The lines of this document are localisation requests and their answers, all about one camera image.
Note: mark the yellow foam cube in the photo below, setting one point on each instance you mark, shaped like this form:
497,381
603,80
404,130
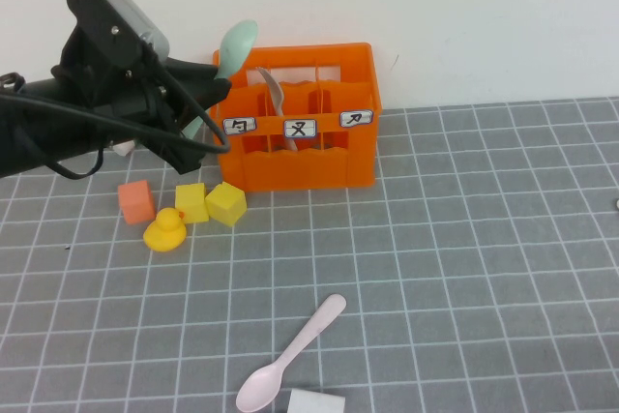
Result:
191,201
225,205

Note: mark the yellow rubber duck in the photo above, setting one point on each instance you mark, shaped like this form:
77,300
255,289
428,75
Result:
164,235

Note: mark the grey plastic fork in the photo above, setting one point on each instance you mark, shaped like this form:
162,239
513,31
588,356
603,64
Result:
276,91

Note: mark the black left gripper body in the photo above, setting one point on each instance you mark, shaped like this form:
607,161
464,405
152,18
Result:
145,98

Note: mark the white paper sheet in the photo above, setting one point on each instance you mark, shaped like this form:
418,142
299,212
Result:
316,402

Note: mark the white label reading 勺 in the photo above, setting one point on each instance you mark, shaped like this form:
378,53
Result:
239,126

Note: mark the white label reading 刀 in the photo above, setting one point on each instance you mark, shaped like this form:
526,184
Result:
355,118

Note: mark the orange plastic cutlery holder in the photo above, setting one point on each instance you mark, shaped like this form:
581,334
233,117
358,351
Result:
295,173

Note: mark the pink plastic spoon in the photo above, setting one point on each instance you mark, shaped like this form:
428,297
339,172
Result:
256,391

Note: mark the orange foam cube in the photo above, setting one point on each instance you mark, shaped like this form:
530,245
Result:
137,202

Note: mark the mint green plastic spoon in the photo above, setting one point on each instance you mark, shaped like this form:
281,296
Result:
237,48

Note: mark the white green glue stick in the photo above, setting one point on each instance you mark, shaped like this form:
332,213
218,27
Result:
123,149

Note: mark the white label reading 叉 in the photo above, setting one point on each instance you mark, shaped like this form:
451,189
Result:
300,128

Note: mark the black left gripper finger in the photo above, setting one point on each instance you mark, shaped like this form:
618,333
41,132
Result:
213,94
193,68

